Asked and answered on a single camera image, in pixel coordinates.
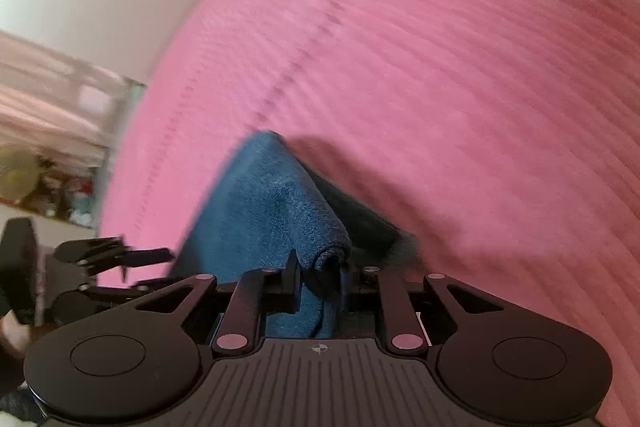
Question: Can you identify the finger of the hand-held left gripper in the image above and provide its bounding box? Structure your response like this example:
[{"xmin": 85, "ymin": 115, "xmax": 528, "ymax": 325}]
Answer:
[
  {"xmin": 50, "ymin": 277, "xmax": 176, "ymax": 315},
  {"xmin": 52, "ymin": 235, "xmax": 177, "ymax": 269}
]

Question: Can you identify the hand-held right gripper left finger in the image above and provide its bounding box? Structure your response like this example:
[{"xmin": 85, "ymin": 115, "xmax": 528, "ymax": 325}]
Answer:
[{"xmin": 132, "ymin": 249, "xmax": 302, "ymax": 356}]

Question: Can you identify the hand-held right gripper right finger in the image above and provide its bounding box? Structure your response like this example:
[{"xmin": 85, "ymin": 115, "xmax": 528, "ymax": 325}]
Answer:
[{"xmin": 342, "ymin": 257, "xmax": 506, "ymax": 353}]

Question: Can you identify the pile of dark blue clothes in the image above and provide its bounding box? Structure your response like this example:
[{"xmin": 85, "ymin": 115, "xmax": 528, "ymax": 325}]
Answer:
[{"xmin": 172, "ymin": 131, "xmax": 418, "ymax": 339}]

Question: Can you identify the person's left hand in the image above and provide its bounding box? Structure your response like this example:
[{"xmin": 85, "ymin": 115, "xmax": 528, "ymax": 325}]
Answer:
[{"xmin": 0, "ymin": 311, "xmax": 32, "ymax": 354}]

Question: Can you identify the yellow fan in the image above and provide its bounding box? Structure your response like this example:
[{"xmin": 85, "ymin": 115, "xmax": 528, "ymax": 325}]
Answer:
[{"xmin": 0, "ymin": 144, "xmax": 42, "ymax": 208}]

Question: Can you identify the pink curtain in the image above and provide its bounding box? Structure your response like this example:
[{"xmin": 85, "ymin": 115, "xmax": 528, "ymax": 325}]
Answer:
[{"xmin": 0, "ymin": 29, "xmax": 147, "ymax": 152}]

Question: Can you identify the pink bed blanket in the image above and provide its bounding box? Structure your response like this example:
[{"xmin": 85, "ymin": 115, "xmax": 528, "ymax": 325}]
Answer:
[{"xmin": 97, "ymin": 0, "xmax": 640, "ymax": 408}]

